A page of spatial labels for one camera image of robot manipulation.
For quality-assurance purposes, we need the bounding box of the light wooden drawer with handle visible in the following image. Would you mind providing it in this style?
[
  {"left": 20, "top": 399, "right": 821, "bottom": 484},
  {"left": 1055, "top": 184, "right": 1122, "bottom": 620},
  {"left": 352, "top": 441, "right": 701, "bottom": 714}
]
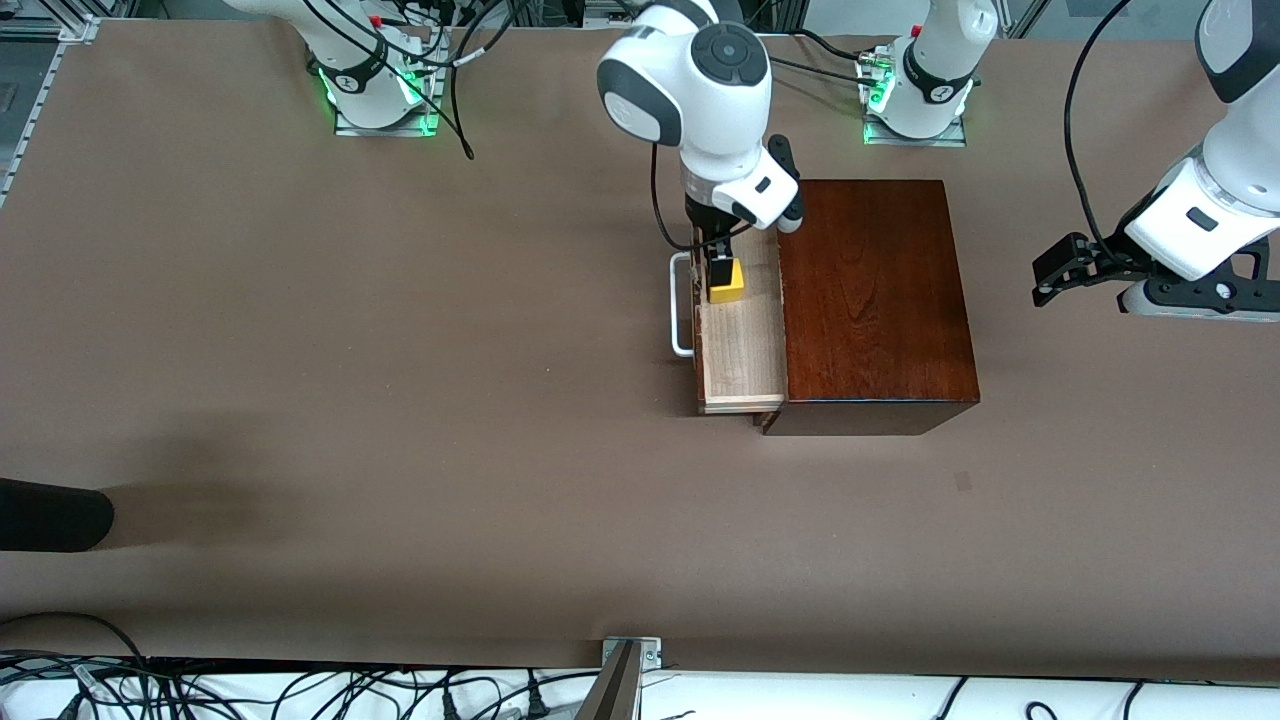
[{"left": 668, "top": 225, "right": 788, "bottom": 416}]

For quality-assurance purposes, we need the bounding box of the dark brown wooden cabinet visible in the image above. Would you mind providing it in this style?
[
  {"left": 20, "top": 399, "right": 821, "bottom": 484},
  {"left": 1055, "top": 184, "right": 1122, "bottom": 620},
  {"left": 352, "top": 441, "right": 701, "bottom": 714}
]
[{"left": 755, "top": 178, "right": 981, "bottom": 437}]

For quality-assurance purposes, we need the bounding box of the brown table cover sheet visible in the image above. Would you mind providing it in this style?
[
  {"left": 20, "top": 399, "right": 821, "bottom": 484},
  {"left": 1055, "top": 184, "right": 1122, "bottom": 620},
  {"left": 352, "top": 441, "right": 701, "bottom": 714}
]
[{"left": 0, "top": 20, "right": 1280, "bottom": 686}]

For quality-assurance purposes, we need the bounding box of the white ledge panel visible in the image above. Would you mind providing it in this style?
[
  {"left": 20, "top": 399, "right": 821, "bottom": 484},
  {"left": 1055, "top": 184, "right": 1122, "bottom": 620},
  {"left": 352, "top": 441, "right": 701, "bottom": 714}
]
[{"left": 0, "top": 655, "right": 1280, "bottom": 720}]

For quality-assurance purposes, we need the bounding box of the grey metal bar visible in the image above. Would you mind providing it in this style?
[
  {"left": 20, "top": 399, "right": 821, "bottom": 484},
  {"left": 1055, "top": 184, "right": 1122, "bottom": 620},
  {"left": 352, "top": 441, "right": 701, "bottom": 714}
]
[{"left": 575, "top": 640, "right": 641, "bottom": 720}]

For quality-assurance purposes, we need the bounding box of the black rounded object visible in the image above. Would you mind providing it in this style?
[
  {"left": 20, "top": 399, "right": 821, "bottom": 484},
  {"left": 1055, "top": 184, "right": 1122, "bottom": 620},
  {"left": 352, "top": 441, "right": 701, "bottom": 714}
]
[{"left": 0, "top": 478, "right": 115, "bottom": 553}]

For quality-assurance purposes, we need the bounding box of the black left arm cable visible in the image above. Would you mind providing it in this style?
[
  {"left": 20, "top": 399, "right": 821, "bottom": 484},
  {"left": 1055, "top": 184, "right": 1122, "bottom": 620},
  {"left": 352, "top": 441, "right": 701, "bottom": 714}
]
[{"left": 1062, "top": 0, "right": 1138, "bottom": 263}]

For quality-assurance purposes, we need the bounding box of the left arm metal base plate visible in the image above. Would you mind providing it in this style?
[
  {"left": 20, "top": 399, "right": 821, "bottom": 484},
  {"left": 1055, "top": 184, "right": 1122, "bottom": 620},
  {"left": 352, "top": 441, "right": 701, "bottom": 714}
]
[{"left": 862, "top": 115, "right": 968, "bottom": 149}]

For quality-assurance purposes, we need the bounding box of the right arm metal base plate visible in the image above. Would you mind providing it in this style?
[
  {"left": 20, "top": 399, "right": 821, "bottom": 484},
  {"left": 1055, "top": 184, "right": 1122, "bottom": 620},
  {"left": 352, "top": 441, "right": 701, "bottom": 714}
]
[{"left": 333, "top": 25, "right": 441, "bottom": 138}]

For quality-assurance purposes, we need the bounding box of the small aluminium bracket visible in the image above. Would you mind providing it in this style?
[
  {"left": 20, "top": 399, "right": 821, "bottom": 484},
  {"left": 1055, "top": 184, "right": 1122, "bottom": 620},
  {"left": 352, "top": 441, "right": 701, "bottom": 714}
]
[{"left": 600, "top": 636, "right": 663, "bottom": 671}]

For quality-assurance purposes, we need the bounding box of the aluminium edge rail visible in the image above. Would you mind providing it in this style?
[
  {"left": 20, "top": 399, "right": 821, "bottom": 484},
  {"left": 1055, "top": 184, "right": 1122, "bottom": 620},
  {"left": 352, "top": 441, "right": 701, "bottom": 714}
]
[{"left": 0, "top": 15, "right": 101, "bottom": 208}]

